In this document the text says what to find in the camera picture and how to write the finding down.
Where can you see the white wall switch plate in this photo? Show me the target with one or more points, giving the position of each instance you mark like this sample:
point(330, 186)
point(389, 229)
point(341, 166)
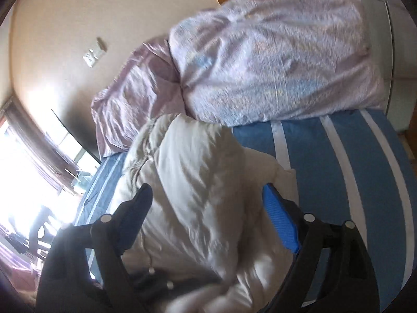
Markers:
point(98, 50)

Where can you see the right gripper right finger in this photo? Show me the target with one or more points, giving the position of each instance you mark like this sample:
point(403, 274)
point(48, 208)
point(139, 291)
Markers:
point(331, 269)

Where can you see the cream puffer down jacket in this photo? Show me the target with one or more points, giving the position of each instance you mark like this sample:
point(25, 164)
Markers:
point(207, 220)

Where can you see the pink floral pillow right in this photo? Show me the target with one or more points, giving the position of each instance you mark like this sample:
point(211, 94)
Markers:
point(259, 60)

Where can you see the window with dark frame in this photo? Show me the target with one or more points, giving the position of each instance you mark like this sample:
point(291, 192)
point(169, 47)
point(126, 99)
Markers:
point(43, 179)

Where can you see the pink floral duvet left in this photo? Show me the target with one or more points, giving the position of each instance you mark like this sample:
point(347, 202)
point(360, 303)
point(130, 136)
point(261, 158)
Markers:
point(147, 87)

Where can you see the blue white striped bedsheet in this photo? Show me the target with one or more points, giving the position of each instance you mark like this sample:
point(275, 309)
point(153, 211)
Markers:
point(349, 165)

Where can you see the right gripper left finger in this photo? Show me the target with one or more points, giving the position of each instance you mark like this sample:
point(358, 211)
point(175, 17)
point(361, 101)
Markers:
point(84, 272)

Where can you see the white wall socket plate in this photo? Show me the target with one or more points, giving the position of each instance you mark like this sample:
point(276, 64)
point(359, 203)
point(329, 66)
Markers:
point(89, 58)

